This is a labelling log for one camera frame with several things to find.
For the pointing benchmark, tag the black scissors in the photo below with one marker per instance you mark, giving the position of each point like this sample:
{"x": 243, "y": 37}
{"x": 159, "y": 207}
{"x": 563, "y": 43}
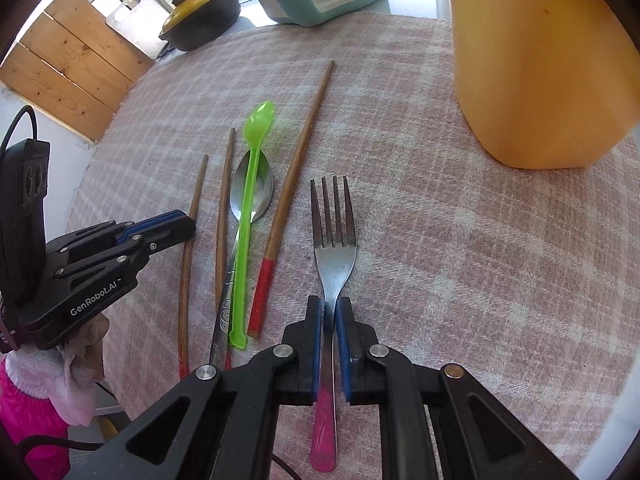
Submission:
{"x": 165, "y": 51}

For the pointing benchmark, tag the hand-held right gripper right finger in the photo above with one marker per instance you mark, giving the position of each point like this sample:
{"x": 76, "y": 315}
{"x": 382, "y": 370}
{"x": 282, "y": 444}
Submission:
{"x": 345, "y": 345}

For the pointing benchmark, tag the pine plank board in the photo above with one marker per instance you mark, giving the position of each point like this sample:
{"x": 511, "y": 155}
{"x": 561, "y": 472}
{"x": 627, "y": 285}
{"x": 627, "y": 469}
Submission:
{"x": 65, "y": 70}

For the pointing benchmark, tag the person's left hand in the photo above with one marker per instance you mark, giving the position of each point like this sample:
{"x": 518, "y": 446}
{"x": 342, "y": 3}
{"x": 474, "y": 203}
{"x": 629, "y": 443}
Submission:
{"x": 82, "y": 360}

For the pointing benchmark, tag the yellow plastic container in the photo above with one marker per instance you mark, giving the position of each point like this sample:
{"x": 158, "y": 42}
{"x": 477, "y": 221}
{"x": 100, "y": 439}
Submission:
{"x": 540, "y": 70}

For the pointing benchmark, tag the white cutting board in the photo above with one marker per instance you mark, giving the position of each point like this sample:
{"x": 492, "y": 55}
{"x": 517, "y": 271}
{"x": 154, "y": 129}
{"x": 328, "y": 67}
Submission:
{"x": 132, "y": 30}

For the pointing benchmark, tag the green plastic spoon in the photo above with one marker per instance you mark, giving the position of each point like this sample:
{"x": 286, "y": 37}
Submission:
{"x": 242, "y": 260}

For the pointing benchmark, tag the metal spoon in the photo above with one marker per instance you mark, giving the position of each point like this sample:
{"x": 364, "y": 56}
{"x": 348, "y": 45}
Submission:
{"x": 260, "y": 195}

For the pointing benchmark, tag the person's left forearm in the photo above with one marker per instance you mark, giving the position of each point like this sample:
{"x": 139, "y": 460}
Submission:
{"x": 25, "y": 410}

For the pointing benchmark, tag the pink plaid cloth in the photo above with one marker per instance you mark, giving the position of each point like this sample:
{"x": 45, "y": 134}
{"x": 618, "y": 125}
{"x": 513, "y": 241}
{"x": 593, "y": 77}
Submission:
{"x": 450, "y": 260}

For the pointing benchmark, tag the black pot with yellow lid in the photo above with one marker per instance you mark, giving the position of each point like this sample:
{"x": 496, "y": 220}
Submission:
{"x": 205, "y": 25}

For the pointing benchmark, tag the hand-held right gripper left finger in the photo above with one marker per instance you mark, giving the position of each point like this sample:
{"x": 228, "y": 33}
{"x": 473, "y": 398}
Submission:
{"x": 315, "y": 345}

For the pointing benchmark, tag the wooden chopstick with red end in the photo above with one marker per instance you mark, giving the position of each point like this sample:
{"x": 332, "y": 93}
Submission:
{"x": 261, "y": 295}
{"x": 184, "y": 290}
{"x": 225, "y": 200}

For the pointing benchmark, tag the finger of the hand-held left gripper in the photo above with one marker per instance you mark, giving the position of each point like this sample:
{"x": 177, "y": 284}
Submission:
{"x": 150, "y": 221}
{"x": 165, "y": 240}

